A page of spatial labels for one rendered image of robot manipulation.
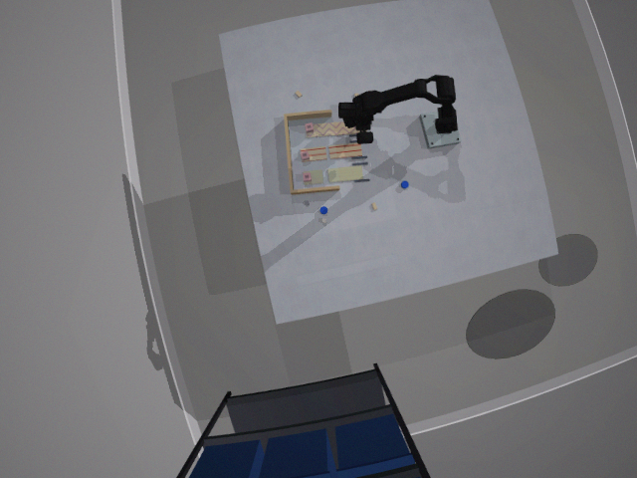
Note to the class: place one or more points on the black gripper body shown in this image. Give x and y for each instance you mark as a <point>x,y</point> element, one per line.
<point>364,137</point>

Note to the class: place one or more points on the tan wooden strip with purple zigzag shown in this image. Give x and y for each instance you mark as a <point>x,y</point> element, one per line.
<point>340,128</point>

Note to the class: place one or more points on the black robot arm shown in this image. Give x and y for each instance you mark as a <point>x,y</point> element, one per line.
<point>371,102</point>

